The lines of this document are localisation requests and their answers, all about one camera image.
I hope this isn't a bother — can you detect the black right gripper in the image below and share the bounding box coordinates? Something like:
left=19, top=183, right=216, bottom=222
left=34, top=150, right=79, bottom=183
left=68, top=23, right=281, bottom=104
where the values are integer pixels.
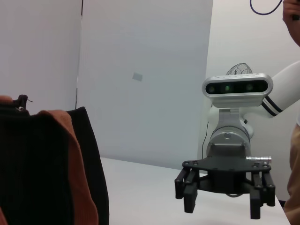
left=174, top=156, right=277, bottom=220

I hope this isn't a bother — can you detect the black bag with orange handles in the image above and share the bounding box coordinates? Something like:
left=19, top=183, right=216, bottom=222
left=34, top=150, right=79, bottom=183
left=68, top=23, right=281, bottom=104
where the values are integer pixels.
left=0, top=94, right=110, bottom=225

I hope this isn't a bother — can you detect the right gripper cable with connectors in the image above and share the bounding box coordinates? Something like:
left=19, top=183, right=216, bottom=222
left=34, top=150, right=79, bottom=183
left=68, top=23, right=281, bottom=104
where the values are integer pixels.
left=225, top=156, right=272, bottom=197

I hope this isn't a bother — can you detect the thin black hanging cable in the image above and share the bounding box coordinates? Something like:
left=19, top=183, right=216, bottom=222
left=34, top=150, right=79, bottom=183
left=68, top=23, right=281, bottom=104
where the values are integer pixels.
left=202, top=121, right=210, bottom=160

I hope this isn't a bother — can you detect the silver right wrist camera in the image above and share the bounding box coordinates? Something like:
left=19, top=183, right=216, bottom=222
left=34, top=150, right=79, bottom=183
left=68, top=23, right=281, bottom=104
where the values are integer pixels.
left=202, top=73, right=274, bottom=107

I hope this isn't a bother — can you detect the wire fan guard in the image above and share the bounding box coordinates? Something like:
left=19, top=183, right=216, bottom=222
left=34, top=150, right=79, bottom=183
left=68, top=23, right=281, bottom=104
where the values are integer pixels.
left=225, top=62, right=254, bottom=76

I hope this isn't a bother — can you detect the blue cable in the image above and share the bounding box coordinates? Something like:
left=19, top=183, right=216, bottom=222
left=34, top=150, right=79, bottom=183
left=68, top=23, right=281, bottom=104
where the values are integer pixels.
left=249, top=0, right=283, bottom=14

